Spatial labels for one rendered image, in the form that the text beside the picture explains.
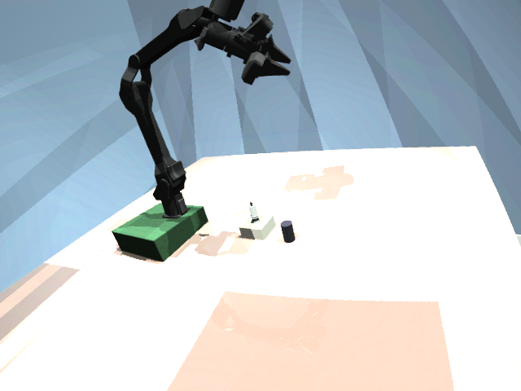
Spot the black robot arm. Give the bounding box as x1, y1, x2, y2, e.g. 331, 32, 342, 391
119, 0, 273, 218

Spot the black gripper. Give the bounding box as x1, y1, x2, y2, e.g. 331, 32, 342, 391
223, 27, 291, 85

